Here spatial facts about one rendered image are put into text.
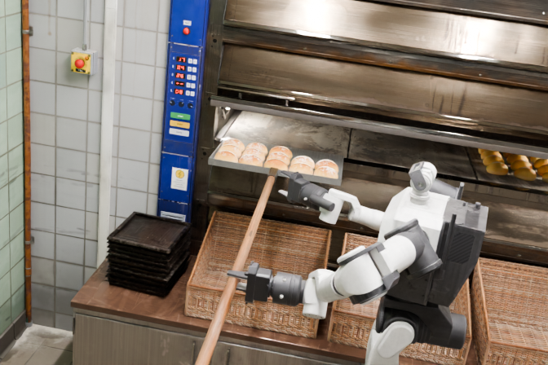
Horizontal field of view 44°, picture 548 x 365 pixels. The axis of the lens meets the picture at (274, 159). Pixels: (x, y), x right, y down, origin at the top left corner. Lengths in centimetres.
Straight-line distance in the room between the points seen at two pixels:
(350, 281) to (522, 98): 153
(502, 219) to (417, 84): 72
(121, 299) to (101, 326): 13
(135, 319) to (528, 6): 203
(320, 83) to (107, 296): 128
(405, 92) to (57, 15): 155
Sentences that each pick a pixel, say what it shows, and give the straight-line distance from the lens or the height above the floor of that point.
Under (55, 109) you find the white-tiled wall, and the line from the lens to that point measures 327.
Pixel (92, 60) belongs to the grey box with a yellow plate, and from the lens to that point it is 306.
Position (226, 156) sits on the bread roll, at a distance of 276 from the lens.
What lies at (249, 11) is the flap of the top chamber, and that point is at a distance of 288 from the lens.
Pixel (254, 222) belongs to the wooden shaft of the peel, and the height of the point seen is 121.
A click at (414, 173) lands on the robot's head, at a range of 203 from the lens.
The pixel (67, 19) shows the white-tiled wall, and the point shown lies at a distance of 315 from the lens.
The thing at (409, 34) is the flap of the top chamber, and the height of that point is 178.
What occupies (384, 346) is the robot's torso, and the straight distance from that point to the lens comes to 227.
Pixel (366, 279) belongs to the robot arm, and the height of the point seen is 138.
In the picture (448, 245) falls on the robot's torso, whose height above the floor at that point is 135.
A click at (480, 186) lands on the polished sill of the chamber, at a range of 306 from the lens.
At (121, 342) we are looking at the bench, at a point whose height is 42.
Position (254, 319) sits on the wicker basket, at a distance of 282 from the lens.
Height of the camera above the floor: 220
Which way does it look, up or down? 21 degrees down
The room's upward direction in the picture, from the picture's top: 7 degrees clockwise
